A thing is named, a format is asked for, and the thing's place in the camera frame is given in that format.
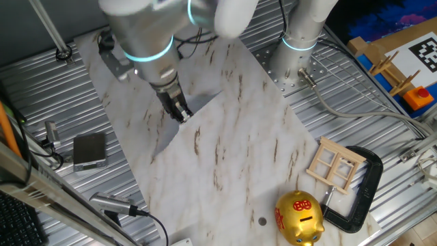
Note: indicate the white fiducial marker sheet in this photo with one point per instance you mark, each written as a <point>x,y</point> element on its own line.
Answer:
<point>403,58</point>

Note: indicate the grey metal clamp bracket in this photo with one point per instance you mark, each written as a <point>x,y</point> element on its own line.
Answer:
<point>116,66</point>

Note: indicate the small wooden window frame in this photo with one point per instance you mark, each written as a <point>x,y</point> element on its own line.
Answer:
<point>342,151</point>

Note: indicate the black keyboard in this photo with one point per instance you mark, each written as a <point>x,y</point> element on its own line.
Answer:
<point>18,222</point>

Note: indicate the aluminium frame beam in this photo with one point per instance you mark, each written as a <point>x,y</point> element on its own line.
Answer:
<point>51,194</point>

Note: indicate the black C-clamp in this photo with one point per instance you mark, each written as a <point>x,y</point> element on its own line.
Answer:
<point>373,171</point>

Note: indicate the brown cardboard board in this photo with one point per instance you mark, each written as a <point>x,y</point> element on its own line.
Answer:
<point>409,30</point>

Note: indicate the steel digital kitchen scale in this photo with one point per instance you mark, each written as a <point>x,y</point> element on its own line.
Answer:
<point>89,150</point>

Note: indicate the silver depth camera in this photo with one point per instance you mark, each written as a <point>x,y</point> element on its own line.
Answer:
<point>112,203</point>
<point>52,133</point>

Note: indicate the orange pole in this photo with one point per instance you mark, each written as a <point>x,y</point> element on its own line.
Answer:
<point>7,131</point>

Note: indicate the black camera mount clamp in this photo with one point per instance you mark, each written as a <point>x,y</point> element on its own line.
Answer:
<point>112,218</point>

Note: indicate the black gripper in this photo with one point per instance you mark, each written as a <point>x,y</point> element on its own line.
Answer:
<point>172,99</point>

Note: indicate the thin metal rod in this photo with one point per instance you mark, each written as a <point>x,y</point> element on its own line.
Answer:
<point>49,29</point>

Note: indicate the white plastic plate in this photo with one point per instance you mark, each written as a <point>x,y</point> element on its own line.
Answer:
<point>182,242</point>

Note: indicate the small grey round disc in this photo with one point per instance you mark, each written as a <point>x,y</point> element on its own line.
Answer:
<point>262,221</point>

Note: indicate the orange emergency stop box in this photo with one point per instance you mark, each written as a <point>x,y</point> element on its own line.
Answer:
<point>414,100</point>

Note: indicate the dark blue purple poster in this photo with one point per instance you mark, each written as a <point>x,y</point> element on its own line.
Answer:
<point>375,17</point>

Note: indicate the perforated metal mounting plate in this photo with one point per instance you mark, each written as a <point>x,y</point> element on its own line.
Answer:
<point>269,71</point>

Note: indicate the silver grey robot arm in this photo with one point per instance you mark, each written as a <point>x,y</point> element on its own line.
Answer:
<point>147,34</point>

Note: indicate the small metal angle bracket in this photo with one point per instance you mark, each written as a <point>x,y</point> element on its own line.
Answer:
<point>408,155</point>

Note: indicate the small wooden rack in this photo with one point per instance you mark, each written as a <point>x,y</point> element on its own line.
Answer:
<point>404,83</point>
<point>379,66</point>

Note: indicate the blue board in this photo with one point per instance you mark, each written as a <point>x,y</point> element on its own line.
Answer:
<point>382,82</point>

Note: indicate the golden piggy bank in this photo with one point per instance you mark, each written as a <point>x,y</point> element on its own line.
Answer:
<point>298,218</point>

